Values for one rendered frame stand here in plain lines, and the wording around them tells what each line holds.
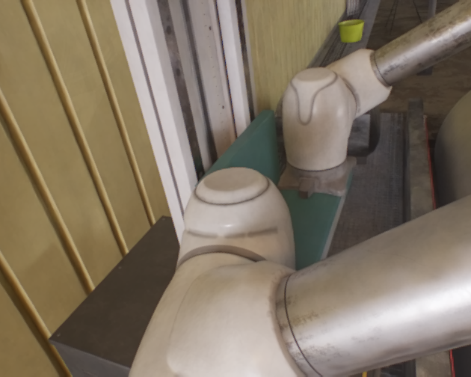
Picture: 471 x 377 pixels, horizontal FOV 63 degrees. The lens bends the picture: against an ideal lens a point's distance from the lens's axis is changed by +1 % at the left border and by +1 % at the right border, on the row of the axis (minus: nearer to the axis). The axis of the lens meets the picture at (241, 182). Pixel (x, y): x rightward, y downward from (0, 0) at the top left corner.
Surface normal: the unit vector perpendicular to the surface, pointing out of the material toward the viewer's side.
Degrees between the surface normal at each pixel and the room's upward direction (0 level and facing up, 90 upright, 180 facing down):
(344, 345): 76
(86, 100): 90
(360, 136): 90
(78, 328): 0
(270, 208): 58
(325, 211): 0
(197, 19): 90
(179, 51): 90
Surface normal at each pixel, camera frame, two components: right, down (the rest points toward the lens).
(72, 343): -0.13, -0.84
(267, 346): 0.04, -0.40
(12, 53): 0.92, 0.09
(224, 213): -0.16, -0.29
